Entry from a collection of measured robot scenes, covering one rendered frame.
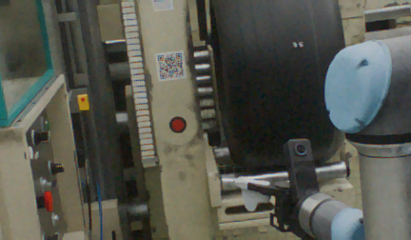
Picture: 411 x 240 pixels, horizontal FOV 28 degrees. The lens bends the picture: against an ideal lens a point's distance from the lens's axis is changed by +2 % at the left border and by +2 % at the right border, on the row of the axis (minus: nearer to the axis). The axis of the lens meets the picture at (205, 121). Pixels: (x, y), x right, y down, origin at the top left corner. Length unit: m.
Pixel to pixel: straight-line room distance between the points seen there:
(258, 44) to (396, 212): 0.87
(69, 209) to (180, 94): 0.44
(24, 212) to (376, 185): 0.57
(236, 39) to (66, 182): 0.53
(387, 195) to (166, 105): 1.09
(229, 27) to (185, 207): 0.53
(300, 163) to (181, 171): 0.77
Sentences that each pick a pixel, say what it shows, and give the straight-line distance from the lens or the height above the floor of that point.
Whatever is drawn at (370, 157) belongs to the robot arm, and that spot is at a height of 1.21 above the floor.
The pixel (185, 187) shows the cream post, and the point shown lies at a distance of 2.18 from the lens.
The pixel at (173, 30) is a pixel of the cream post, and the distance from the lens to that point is 2.09.
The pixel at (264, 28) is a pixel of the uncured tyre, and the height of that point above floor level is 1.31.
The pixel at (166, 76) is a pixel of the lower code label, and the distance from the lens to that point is 2.11.
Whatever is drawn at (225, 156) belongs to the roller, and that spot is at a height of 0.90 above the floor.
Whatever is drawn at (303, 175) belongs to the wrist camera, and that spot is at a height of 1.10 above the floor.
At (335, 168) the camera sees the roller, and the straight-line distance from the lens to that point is 2.13.
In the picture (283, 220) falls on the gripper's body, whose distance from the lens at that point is 1.46.
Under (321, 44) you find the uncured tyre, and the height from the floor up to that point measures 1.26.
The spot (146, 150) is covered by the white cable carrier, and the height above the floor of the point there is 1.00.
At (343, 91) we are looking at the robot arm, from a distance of 1.10.
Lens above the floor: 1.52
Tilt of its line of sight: 12 degrees down
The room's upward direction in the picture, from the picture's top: 6 degrees counter-clockwise
